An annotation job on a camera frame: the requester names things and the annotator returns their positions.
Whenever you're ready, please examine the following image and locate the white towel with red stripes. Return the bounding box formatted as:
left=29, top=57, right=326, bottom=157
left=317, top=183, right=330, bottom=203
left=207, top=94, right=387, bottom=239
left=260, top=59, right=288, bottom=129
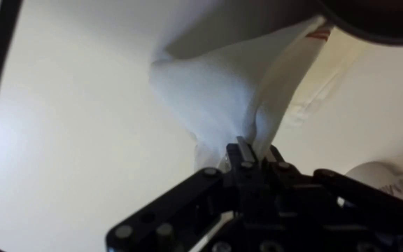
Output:
left=148, top=15, right=335, bottom=172

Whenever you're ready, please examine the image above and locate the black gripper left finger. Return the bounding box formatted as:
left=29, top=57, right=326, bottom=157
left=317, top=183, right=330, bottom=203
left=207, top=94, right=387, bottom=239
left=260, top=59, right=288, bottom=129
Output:
left=105, top=136, right=261, bottom=252

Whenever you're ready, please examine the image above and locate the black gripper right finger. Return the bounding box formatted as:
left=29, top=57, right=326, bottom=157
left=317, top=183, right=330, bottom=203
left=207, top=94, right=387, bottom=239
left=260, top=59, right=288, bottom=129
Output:
left=258, top=144, right=403, bottom=252

